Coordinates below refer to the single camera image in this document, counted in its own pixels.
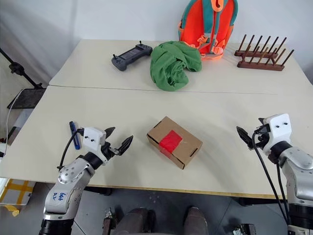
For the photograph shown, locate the yellow tape roll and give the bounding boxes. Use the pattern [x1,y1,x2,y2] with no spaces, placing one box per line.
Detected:
[0,205,20,216]

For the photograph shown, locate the cardboard box with red tape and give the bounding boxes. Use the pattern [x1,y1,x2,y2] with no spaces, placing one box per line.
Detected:
[146,116,203,170]

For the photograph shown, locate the dark rounded shape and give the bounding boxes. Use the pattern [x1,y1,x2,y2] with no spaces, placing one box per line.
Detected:
[183,207,208,235]
[114,207,156,235]

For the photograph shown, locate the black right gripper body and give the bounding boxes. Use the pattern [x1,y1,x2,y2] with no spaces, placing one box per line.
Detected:
[251,124,271,150]

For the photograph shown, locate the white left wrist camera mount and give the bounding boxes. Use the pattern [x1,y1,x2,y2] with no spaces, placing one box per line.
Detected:
[82,127,109,166]

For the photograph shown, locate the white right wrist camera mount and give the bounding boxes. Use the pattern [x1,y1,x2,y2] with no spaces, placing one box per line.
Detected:
[263,114,293,154]

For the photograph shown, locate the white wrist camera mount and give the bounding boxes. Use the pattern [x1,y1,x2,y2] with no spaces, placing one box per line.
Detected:
[82,127,109,166]
[263,114,293,154]

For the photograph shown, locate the dark wooden peg rack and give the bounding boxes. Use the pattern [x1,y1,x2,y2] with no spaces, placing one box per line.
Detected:
[234,34,295,71]

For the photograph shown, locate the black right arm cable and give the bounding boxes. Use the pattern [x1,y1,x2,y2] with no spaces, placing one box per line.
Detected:
[251,131,291,223]

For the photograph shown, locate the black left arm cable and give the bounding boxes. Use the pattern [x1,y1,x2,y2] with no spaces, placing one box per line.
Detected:
[56,128,85,171]

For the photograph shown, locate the green crumpled cloth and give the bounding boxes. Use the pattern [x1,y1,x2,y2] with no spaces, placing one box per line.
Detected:
[149,41,203,92]

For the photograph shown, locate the grey handheld game controller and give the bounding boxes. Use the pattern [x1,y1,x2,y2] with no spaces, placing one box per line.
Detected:
[111,41,153,71]

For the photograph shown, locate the black table bracket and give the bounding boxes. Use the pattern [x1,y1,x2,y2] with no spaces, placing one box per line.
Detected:
[84,187,113,196]

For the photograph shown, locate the blue pen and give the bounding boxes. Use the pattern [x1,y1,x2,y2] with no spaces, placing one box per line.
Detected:
[69,121,81,150]

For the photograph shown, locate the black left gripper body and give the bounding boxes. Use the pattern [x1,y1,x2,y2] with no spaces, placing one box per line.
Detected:
[100,141,122,161]

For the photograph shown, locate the white floor cable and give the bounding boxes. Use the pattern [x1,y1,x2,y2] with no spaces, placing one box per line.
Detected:
[5,95,22,147]

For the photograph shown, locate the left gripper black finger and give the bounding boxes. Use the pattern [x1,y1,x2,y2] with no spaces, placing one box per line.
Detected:
[117,135,134,155]
[105,126,116,140]

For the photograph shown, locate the orange and teal backpack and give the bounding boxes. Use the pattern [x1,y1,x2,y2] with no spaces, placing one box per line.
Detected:
[177,0,239,61]

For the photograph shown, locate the carton with yellow tape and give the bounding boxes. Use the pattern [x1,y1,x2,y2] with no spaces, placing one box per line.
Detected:
[0,178,36,206]

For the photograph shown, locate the black stand base plate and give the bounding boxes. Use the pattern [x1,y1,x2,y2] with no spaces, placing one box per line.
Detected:
[6,88,47,110]

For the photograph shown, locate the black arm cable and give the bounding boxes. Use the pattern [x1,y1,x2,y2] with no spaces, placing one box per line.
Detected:
[251,131,291,223]
[56,128,85,171]

